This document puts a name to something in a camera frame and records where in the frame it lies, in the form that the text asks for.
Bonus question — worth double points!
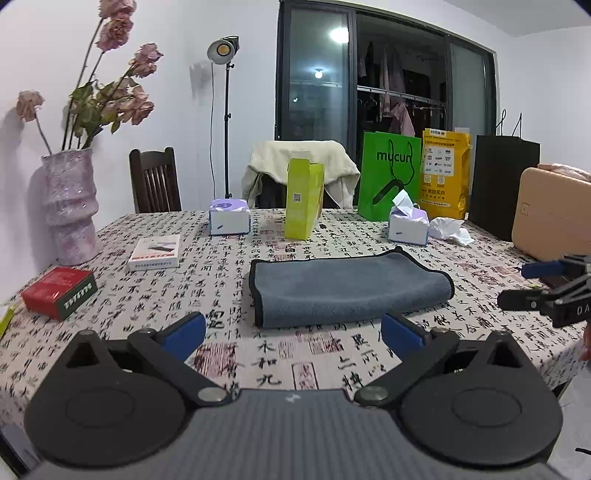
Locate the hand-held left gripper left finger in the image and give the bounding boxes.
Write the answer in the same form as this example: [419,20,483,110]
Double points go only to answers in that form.
[59,311,241,408]

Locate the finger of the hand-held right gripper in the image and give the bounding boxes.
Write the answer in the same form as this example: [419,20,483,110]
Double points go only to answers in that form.
[497,276,591,313]
[521,254,591,280]

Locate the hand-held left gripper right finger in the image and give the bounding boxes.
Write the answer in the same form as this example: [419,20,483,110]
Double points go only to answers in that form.
[353,314,532,408]

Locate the grey towel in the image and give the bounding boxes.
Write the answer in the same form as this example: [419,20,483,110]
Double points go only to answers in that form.
[249,247,455,329]

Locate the pink case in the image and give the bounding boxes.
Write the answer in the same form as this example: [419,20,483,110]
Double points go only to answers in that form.
[512,164,591,264]

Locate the flat white box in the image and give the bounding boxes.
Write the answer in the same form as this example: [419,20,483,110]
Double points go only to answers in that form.
[128,234,181,271]

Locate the calligraphy printed tablecloth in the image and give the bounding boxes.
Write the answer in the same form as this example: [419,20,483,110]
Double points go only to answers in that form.
[0,208,591,462]

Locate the black paper bag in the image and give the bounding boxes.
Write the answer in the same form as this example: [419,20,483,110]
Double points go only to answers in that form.
[468,110,541,241]

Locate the crumpled white tissue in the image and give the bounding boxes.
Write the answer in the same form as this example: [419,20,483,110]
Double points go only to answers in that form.
[428,217,475,245]

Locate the purple white tissue box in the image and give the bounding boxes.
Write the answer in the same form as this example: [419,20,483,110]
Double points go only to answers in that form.
[388,189,430,246]
[209,198,251,236]

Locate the yellow plastic bag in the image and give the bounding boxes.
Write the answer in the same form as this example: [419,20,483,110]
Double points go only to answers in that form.
[421,128,472,221]

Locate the red green box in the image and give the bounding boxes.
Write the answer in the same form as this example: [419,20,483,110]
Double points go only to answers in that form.
[21,267,98,320]

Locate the dark wooden chair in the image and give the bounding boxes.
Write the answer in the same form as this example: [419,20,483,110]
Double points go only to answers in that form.
[129,148,182,214]

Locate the lime green paper bag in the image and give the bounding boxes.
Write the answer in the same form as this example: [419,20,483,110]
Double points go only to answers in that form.
[284,158,325,241]

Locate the speckled pink vase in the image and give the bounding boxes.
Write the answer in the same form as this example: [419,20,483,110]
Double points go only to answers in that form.
[28,148,101,266]

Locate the hanging pink garment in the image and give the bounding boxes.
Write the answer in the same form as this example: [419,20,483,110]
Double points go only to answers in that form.
[388,102,415,137]

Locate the dark flat object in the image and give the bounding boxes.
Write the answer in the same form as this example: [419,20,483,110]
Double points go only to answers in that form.
[0,424,43,478]

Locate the cream blanket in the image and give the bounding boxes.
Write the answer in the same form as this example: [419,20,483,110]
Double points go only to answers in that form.
[241,140,361,209]

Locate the floor lamp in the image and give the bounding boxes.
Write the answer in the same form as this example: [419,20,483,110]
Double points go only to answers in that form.
[206,35,241,199]

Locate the dried pink flowers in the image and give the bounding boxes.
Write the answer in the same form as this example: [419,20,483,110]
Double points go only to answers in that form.
[16,0,164,155]

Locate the black framed sliding window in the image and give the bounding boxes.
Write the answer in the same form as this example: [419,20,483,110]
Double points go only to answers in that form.
[274,0,499,144]

